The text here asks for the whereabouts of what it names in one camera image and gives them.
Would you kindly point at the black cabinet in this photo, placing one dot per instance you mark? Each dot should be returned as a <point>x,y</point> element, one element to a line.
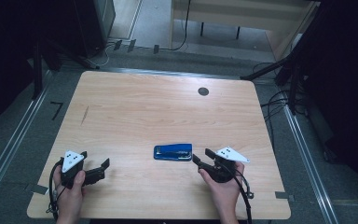
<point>90,25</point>

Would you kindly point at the black metal stand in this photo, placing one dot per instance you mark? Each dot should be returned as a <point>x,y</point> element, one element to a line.
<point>293,90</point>
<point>38,71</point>

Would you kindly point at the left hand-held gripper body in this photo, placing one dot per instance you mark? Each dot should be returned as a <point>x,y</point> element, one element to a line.
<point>71,160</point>

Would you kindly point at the grey tape piece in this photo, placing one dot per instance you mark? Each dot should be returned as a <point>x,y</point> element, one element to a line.
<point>284,196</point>
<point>38,188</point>

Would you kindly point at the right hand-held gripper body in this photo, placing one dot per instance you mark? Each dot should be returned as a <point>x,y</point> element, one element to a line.
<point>231,154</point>

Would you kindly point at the light wooden bench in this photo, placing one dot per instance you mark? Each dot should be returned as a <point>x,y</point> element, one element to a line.
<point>245,14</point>

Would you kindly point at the metal floor rail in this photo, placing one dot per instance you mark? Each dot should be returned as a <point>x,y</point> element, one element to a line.
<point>310,168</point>
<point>9,149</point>

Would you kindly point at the person's left hand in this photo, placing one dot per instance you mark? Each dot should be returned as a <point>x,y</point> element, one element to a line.
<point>70,200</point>

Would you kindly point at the blue stapler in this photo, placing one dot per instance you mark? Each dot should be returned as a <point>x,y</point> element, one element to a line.
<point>174,152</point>

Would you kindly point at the person's right hand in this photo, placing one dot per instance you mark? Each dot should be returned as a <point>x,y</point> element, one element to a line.
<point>227,196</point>

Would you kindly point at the small black floor tape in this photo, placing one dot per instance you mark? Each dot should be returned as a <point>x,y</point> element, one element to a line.
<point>131,45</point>
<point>117,44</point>
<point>156,49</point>

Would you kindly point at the dark round table grommet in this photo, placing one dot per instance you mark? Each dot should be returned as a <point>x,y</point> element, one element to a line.
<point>203,91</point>

